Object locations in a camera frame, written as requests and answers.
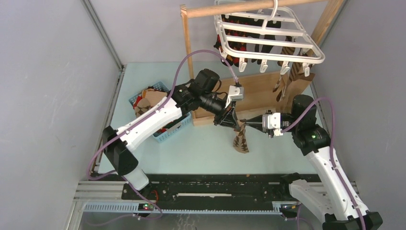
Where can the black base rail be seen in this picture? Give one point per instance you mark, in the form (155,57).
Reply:
(217,192)

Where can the black sock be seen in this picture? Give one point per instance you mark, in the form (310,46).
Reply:
(265,48)

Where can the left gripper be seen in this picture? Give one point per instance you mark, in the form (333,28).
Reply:
(226,117)

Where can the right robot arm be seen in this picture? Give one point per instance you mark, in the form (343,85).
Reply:
(341,208)

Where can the wooden hanger rack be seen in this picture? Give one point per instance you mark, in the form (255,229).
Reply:
(262,91)

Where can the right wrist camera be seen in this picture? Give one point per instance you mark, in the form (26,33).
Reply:
(272,124)

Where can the plain brown sock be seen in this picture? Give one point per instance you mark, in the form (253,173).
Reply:
(296,83)

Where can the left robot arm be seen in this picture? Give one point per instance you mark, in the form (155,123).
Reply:
(119,144)

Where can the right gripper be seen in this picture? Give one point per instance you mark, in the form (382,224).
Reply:
(257,119)

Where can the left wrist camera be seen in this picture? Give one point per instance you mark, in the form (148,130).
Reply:
(235,93)

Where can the brown argyle sock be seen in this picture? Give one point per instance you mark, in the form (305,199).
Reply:
(141,107)
(240,141)

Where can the white plastic clip hanger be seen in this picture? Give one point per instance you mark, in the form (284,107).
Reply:
(273,34)

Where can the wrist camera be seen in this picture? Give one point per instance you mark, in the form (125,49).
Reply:
(235,93)
(272,124)

